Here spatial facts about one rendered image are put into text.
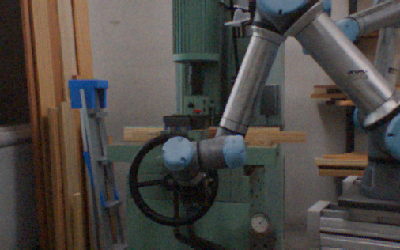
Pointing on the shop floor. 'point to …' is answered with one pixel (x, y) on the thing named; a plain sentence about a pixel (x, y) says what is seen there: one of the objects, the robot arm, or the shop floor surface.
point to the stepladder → (98, 160)
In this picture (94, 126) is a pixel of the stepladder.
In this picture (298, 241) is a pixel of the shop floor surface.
